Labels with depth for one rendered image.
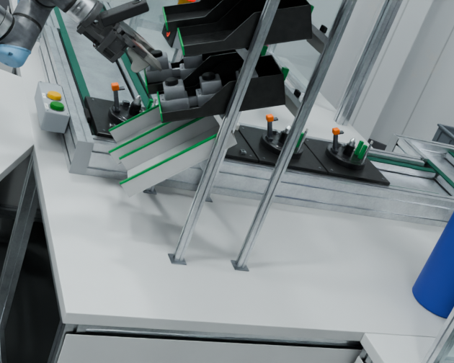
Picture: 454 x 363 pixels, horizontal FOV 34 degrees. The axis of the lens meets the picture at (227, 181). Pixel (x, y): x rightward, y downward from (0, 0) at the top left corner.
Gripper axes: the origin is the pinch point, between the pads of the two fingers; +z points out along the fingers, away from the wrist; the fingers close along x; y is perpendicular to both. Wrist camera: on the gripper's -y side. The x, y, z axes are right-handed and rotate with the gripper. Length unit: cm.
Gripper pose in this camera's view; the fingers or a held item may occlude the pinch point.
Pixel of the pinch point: (158, 60)
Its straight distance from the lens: 185.2
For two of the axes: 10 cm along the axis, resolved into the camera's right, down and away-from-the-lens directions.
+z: 7.1, 5.6, 4.2
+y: -6.9, 6.7, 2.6
